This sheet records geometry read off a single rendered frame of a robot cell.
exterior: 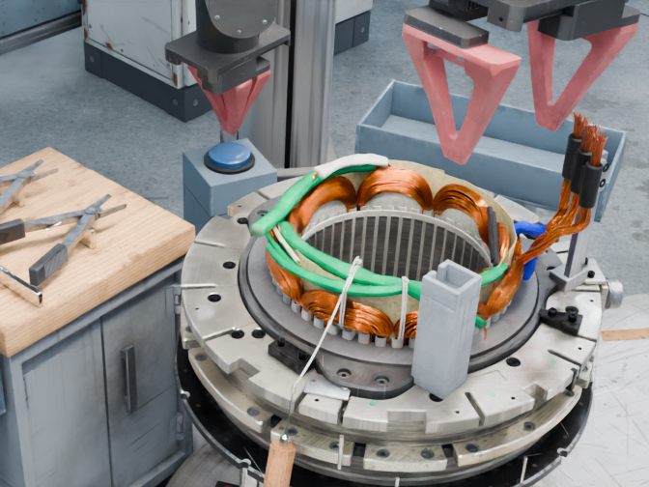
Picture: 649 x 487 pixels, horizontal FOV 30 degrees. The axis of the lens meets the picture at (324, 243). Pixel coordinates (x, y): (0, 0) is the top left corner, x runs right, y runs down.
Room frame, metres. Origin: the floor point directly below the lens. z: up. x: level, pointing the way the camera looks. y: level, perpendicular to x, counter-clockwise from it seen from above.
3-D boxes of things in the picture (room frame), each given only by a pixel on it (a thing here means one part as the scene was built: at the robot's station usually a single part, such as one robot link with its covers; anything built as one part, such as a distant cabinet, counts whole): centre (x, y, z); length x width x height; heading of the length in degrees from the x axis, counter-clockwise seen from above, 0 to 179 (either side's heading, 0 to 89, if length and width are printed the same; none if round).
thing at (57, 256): (0.75, 0.21, 1.09); 0.04 x 0.01 x 0.02; 157
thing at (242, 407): (0.66, 0.06, 1.06); 0.09 x 0.04 x 0.01; 50
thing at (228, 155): (1.01, 0.10, 1.04); 0.04 x 0.04 x 0.01
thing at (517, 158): (1.05, -0.16, 0.92); 0.25 x 0.11 x 0.28; 71
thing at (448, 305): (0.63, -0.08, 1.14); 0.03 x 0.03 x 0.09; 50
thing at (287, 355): (0.64, 0.02, 1.10); 0.03 x 0.01 x 0.01; 50
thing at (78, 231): (0.80, 0.20, 1.09); 0.06 x 0.01 x 0.01; 167
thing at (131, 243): (0.83, 0.25, 1.05); 0.20 x 0.19 x 0.02; 142
